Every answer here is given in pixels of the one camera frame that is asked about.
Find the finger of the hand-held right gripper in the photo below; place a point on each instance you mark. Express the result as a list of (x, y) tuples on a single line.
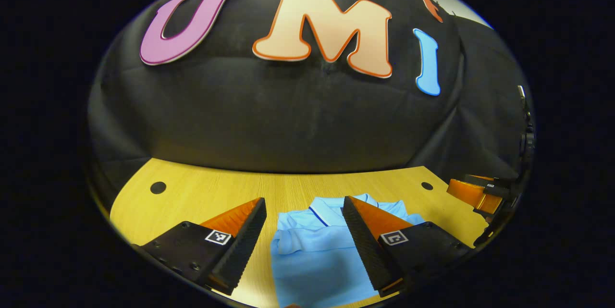
[(497, 191)]

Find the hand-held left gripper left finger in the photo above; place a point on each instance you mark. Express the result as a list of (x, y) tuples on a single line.
[(245, 245)]

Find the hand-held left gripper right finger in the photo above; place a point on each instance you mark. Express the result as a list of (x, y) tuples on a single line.
[(365, 245)]

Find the light blue polo T-shirt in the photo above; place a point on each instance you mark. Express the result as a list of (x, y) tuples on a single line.
[(312, 260)]

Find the dark metal stand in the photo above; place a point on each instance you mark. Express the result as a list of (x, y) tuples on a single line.
[(527, 140)]

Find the black round table grommet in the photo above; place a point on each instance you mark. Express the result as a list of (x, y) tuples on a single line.
[(427, 186), (158, 187)]

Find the black backdrop cloth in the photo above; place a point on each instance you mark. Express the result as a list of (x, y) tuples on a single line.
[(288, 116)]

